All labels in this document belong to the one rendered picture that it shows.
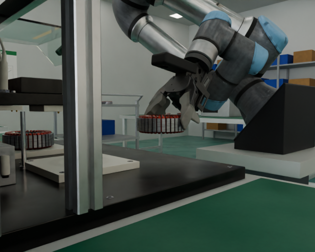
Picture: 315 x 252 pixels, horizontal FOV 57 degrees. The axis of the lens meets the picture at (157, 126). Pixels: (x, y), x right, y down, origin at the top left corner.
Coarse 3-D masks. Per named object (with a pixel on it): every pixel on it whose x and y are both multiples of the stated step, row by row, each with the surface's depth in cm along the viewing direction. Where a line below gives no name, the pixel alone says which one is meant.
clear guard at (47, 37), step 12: (12, 24) 65; (24, 24) 65; (36, 24) 65; (48, 24) 66; (0, 36) 76; (12, 36) 76; (24, 36) 76; (36, 36) 76; (48, 36) 76; (60, 36) 76; (48, 48) 85; (60, 48) 81; (60, 60) 86
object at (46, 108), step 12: (12, 84) 43; (24, 84) 41; (36, 84) 43; (48, 84) 44; (60, 84) 45; (0, 96) 39; (12, 96) 40; (24, 96) 41; (36, 96) 42; (48, 96) 44; (60, 96) 45; (36, 108) 46; (48, 108) 44; (60, 108) 46
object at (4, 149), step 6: (0, 144) 42; (6, 144) 42; (0, 150) 39; (6, 150) 40; (12, 150) 40; (12, 156) 40; (12, 162) 40; (12, 168) 40; (0, 174) 39; (12, 174) 40; (0, 180) 39; (6, 180) 40; (12, 180) 40
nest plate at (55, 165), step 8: (32, 160) 52; (40, 160) 52; (48, 160) 52; (56, 160) 52; (104, 160) 52; (112, 160) 52; (120, 160) 52; (128, 160) 52; (32, 168) 48; (40, 168) 46; (48, 168) 45; (56, 168) 45; (104, 168) 46; (112, 168) 47; (120, 168) 49; (128, 168) 50; (48, 176) 44; (56, 176) 42
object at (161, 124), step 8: (136, 120) 64; (144, 120) 61; (152, 120) 60; (160, 120) 60; (168, 120) 60; (176, 120) 60; (136, 128) 64; (144, 128) 61; (152, 128) 60; (160, 128) 60; (168, 128) 60; (176, 128) 61
